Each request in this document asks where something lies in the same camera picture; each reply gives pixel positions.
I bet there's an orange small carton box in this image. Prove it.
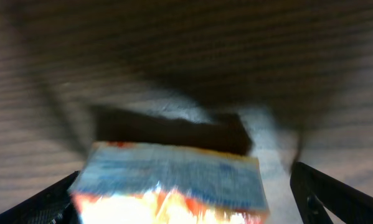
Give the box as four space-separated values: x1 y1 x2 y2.
69 141 270 223

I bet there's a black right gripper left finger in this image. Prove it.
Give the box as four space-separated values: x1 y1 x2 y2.
0 171 80 224

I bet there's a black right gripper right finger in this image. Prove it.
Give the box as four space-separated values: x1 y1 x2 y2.
290 162 373 224

